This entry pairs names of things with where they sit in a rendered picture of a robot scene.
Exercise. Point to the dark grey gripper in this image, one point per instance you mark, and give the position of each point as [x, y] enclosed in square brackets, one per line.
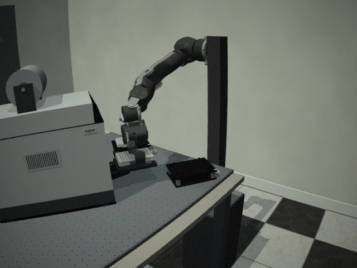
[137, 134]

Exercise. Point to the grey cylinder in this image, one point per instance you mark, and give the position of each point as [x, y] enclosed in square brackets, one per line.
[28, 74]

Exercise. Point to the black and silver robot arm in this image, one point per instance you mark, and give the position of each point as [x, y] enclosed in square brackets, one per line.
[187, 50]

